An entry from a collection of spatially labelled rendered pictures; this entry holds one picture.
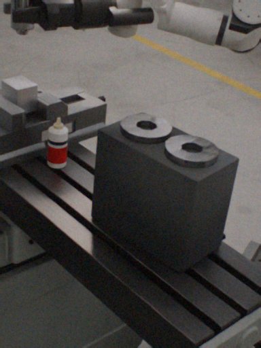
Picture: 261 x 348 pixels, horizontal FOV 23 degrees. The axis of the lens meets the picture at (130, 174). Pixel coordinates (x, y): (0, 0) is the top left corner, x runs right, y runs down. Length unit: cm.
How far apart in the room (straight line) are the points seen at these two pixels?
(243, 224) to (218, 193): 186
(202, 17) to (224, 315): 62
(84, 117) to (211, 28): 35
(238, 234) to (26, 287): 157
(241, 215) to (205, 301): 194
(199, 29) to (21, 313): 75
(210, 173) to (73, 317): 74
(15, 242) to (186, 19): 58
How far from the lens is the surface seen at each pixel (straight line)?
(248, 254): 207
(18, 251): 134
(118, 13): 132
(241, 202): 307
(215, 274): 110
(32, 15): 128
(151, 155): 103
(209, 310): 103
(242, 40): 135
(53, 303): 155
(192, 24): 135
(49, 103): 136
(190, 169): 101
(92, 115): 145
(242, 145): 359
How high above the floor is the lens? 163
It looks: 31 degrees down
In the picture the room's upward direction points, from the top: 7 degrees clockwise
